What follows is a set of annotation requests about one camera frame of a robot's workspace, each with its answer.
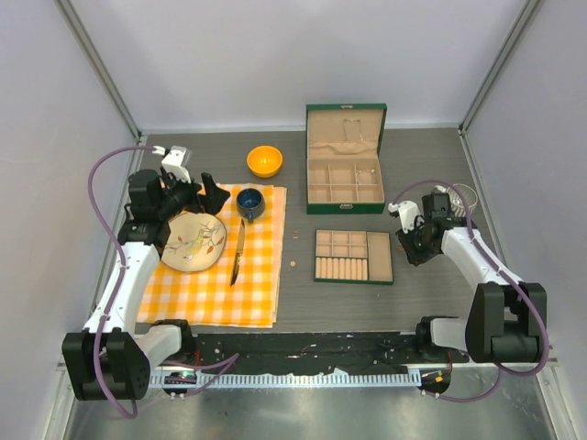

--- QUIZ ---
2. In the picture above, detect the dark blue mug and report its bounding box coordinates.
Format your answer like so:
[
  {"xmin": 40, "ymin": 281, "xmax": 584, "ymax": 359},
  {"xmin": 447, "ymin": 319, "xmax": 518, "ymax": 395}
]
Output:
[{"xmin": 236, "ymin": 188, "xmax": 265, "ymax": 224}]

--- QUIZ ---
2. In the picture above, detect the beige bird pattern plate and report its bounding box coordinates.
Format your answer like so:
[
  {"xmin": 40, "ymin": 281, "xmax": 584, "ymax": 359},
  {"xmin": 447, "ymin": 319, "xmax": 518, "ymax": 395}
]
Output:
[{"xmin": 161, "ymin": 212, "xmax": 227, "ymax": 272}]

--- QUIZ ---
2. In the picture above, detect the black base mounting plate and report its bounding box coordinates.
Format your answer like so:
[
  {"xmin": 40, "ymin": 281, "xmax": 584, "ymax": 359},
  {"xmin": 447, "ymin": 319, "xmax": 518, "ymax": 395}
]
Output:
[{"xmin": 189, "ymin": 332, "xmax": 469, "ymax": 376}]

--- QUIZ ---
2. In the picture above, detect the orange white checkered cloth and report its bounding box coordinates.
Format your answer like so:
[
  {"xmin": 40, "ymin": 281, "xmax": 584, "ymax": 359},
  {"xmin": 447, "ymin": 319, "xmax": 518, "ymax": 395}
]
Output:
[{"xmin": 137, "ymin": 185, "xmax": 287, "ymax": 328}]

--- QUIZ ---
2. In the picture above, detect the green jewelry tray insert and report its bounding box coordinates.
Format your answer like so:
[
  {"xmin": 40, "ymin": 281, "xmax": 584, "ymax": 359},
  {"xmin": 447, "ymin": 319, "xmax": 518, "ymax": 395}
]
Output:
[{"xmin": 314, "ymin": 229, "xmax": 394, "ymax": 285}]

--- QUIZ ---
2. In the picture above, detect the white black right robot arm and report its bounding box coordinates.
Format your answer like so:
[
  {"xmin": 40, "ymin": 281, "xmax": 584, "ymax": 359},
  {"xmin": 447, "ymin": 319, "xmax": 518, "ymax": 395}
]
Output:
[{"xmin": 388, "ymin": 192, "xmax": 548, "ymax": 366}]

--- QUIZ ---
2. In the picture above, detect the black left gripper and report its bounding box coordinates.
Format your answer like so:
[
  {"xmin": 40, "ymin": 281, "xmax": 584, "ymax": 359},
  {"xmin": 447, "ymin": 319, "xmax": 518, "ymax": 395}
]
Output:
[{"xmin": 157, "ymin": 170, "xmax": 228, "ymax": 221}]

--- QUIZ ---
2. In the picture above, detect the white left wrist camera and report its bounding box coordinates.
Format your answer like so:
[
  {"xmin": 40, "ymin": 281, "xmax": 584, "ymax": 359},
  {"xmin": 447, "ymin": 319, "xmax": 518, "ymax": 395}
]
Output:
[{"xmin": 153, "ymin": 146, "xmax": 191, "ymax": 182}]

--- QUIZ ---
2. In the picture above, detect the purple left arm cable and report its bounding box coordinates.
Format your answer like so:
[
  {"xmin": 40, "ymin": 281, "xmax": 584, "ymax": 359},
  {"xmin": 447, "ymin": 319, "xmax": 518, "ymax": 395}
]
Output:
[{"xmin": 86, "ymin": 144, "xmax": 239, "ymax": 420}]

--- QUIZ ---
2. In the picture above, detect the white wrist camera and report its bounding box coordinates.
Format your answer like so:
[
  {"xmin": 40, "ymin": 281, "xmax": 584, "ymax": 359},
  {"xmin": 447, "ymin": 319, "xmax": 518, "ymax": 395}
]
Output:
[
  {"xmin": 153, "ymin": 146, "xmax": 191, "ymax": 182},
  {"xmin": 387, "ymin": 201, "xmax": 420, "ymax": 234}
]

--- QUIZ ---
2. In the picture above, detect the green jewelry box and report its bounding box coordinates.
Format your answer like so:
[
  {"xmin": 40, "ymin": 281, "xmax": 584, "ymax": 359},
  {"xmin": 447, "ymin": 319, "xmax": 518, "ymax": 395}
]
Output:
[{"xmin": 305, "ymin": 103, "xmax": 387, "ymax": 215}]

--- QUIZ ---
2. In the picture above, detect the grey striped mug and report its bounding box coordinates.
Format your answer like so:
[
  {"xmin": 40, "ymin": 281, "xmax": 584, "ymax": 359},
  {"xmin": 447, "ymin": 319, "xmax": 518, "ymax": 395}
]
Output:
[{"xmin": 434, "ymin": 183, "xmax": 478, "ymax": 217}]

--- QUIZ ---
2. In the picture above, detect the white slotted cable duct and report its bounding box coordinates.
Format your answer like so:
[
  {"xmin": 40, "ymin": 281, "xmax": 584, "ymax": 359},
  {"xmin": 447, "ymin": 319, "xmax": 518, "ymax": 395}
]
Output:
[{"xmin": 149, "ymin": 368, "xmax": 421, "ymax": 390}]

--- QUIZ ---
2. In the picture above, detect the black handled knife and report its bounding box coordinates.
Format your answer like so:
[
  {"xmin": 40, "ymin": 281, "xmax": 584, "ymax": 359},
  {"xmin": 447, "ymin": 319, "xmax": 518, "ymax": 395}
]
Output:
[{"xmin": 229, "ymin": 219, "xmax": 246, "ymax": 287}]

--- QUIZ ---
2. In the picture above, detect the orange bowl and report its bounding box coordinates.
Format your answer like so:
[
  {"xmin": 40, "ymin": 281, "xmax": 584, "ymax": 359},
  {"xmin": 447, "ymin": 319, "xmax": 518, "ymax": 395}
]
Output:
[{"xmin": 246, "ymin": 145, "xmax": 283, "ymax": 179}]

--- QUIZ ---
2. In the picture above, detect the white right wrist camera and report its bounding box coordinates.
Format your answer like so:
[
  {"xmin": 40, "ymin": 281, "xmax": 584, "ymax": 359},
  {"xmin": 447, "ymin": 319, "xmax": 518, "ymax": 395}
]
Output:
[{"xmin": 387, "ymin": 201, "xmax": 420, "ymax": 234}]

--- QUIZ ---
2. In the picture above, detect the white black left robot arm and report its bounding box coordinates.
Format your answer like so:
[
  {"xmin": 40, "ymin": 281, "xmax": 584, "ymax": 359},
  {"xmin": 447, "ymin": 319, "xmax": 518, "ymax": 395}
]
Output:
[{"xmin": 61, "ymin": 170, "xmax": 230, "ymax": 402}]

